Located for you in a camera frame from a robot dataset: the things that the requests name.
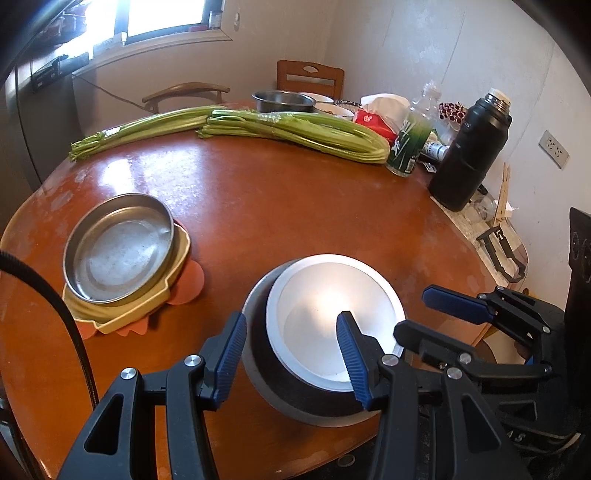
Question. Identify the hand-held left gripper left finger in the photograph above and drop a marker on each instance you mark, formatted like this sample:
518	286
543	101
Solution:
228	364

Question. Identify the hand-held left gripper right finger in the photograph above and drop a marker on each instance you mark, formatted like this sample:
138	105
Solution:
355	364

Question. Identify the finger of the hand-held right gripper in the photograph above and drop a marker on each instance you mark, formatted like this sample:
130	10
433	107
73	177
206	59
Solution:
429	344
452	300

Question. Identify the red can with white lid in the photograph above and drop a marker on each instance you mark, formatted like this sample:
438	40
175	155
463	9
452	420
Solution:
314	323

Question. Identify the yellow shell-shaped plate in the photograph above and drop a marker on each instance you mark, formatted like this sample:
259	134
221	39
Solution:
104	321

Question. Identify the round steel plate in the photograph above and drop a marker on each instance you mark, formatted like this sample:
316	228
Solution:
120	249

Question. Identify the clear glass jar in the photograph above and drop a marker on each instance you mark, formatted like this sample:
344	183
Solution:
482	207

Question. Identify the wooden sticks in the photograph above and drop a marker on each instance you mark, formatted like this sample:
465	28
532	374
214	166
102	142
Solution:
503	194

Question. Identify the black thermos flask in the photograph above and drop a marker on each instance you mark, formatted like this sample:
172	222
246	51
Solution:
466	166

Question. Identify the small white bottle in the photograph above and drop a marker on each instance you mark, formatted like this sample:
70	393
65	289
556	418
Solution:
434	151

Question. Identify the green-label plastic bottle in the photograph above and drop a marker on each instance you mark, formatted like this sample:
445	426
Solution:
406	147

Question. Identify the red dotted packet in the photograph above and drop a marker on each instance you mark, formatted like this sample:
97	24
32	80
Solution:
452	113

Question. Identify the red tissue pack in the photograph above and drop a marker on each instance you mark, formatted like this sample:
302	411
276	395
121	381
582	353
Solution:
374	120

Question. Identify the wrapped celery bunch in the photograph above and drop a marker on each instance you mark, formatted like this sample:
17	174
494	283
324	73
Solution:
314	134

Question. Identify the patterned white bowl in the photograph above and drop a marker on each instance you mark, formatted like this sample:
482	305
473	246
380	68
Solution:
337	110

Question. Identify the long celery bunch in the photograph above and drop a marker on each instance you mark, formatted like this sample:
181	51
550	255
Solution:
147	124

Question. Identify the slat-back wooden chair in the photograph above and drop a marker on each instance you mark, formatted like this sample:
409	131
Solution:
309	81

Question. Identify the small steel bowl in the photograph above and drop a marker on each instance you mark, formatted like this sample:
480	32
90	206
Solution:
281	99

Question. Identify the curved-back wooden armchair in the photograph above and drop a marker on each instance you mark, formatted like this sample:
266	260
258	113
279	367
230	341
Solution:
184	88

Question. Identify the grey refrigerator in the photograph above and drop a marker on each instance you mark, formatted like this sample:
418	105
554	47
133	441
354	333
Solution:
23	115

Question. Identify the fridge side storage rack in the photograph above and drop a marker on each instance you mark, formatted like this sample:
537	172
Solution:
55	74

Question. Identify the white flat box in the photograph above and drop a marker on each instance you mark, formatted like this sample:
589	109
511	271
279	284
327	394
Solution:
108	45

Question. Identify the small dark-lidded jar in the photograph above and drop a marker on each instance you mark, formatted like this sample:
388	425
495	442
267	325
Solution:
215	19

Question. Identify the window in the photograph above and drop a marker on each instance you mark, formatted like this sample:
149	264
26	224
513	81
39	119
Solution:
171	16

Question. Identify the black clip frame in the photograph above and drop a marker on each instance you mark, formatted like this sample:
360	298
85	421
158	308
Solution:
489	237

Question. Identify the white wall socket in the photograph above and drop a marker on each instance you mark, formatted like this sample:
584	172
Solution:
554	148

